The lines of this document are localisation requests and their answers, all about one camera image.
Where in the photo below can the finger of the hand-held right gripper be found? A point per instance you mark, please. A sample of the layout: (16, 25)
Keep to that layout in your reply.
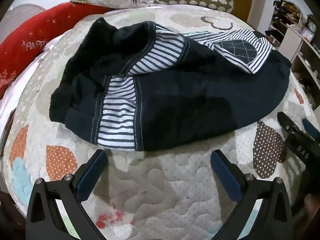
(311, 128)
(288, 125)

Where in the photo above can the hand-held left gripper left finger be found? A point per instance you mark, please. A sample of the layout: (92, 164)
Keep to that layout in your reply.
(88, 180)

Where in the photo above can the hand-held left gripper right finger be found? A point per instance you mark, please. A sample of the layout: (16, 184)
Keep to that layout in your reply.
(226, 177)

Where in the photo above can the navy striped pants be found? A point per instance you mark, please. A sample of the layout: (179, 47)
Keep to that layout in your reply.
(200, 100)

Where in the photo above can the heart patterned quilted bedspread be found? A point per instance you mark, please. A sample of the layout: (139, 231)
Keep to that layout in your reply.
(155, 192)

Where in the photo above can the white shelf unit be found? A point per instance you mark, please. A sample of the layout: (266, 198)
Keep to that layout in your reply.
(297, 42)

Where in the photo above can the small round clock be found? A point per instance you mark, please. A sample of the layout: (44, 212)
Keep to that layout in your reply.
(311, 25)

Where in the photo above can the red printed pillow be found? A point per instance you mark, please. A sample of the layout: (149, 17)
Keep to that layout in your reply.
(27, 45)

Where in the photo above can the white round fan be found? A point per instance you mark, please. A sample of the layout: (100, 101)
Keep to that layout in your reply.
(23, 12)

